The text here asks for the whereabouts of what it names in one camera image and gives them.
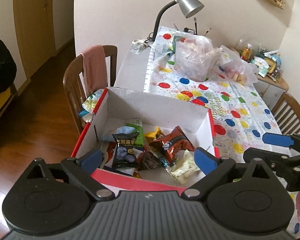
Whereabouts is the black snack packet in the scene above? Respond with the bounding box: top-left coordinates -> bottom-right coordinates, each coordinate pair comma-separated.
112,132 -> 141,170

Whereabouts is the wooden door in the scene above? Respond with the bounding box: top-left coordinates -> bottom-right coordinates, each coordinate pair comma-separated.
13,0 -> 57,80

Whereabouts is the yellow snack packet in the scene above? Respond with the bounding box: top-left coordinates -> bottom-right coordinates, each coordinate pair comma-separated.
144,127 -> 165,144

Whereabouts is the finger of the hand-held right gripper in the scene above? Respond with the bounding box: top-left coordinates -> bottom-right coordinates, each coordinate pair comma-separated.
243,147 -> 294,172
262,132 -> 300,153

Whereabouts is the pink cloth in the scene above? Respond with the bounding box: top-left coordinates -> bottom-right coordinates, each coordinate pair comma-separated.
80,44 -> 108,95

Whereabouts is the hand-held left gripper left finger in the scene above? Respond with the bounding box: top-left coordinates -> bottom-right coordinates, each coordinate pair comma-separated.
24,149 -> 114,201

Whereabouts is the red and white cardboard box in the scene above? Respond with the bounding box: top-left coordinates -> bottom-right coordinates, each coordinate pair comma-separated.
70,87 -> 220,193

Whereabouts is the clear glass jar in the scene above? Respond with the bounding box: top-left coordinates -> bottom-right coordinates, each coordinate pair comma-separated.
236,34 -> 255,53

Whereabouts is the white corner cabinet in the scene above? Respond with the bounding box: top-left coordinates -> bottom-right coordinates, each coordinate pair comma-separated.
255,74 -> 289,110

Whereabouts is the red snack bag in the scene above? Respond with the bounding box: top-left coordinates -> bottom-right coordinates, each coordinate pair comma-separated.
104,142 -> 115,167

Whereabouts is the black bag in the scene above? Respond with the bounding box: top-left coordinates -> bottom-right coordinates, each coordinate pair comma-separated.
0,36 -> 17,98

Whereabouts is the small clear plastic bag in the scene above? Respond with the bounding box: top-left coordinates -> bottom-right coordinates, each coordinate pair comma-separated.
219,45 -> 259,85

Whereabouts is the cream snack packet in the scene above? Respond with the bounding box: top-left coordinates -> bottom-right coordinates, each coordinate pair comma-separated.
169,150 -> 201,185

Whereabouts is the dark brown snack packet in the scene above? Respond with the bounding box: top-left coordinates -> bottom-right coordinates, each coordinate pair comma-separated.
139,150 -> 169,171

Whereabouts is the floral patterned cloth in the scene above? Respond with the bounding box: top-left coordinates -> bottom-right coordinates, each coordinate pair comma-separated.
79,89 -> 105,119

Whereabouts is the large clear plastic bag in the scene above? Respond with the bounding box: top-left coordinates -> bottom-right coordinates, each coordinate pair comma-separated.
174,35 -> 222,82

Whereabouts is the yellow box container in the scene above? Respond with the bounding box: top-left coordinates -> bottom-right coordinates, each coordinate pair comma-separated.
264,57 -> 278,74

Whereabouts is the balloon print tablecloth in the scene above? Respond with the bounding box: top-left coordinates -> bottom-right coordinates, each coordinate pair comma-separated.
143,25 -> 300,239

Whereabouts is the silver desk lamp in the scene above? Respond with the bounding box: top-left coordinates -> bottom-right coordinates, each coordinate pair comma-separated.
150,0 -> 205,42

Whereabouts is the orange drink bottle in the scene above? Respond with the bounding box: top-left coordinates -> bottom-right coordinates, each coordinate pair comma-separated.
241,44 -> 254,60

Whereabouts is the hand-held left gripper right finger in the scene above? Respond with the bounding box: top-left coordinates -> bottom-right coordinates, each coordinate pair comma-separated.
182,147 -> 278,201

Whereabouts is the white patterned cup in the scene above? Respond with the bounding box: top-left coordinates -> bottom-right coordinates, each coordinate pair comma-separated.
132,38 -> 150,53

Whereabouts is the red-brown snack bag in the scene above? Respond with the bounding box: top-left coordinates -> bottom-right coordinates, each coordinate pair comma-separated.
149,126 -> 196,165

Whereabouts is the green snack packet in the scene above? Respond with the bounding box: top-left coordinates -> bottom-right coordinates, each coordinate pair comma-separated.
125,119 -> 146,148

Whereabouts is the dark wooden chair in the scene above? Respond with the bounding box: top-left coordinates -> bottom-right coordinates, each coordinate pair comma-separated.
63,45 -> 118,135

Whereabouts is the light wooden chair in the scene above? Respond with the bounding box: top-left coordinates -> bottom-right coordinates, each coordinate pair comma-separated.
271,92 -> 300,137

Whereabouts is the white and green tissue box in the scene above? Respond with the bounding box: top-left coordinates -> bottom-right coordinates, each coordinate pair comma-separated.
252,57 -> 268,77

